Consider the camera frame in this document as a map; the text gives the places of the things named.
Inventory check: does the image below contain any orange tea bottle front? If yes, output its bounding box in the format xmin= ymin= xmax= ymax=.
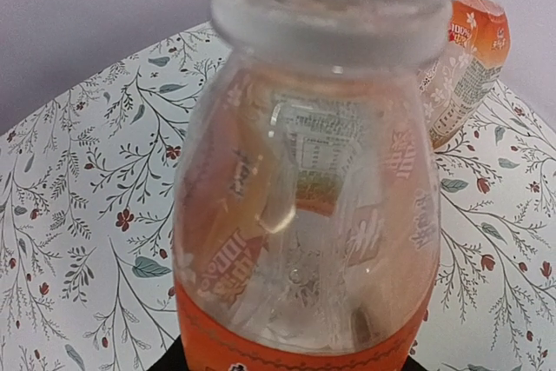
xmin=173 ymin=0 xmax=453 ymax=370

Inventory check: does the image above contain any orange tea bottle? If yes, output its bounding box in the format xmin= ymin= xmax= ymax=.
xmin=419 ymin=0 xmax=511 ymax=149
xmin=173 ymin=0 xmax=453 ymax=370

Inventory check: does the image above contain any orange tea bottle back left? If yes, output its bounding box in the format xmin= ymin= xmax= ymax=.
xmin=419 ymin=0 xmax=511 ymax=149

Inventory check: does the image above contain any floral tablecloth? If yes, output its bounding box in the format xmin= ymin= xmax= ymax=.
xmin=1 ymin=24 xmax=555 ymax=370

